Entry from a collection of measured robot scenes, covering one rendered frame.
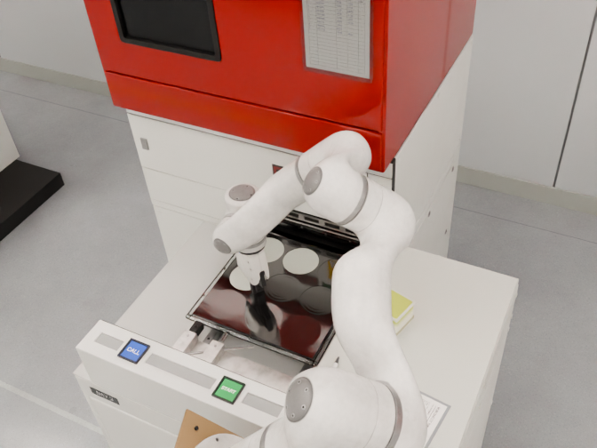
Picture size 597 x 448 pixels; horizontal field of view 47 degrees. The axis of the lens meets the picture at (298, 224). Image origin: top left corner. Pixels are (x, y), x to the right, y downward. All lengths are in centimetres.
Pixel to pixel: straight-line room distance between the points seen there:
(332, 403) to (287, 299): 84
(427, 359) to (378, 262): 49
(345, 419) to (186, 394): 66
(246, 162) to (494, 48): 156
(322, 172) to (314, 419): 42
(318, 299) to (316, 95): 53
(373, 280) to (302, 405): 25
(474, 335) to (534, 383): 117
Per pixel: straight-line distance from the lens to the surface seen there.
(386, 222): 121
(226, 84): 170
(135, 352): 167
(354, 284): 110
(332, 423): 97
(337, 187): 116
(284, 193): 145
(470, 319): 167
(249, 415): 151
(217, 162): 195
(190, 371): 161
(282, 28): 153
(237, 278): 185
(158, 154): 208
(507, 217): 340
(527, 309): 301
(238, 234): 150
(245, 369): 168
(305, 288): 180
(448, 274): 176
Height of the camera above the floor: 224
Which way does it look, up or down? 42 degrees down
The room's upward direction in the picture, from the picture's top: 5 degrees counter-clockwise
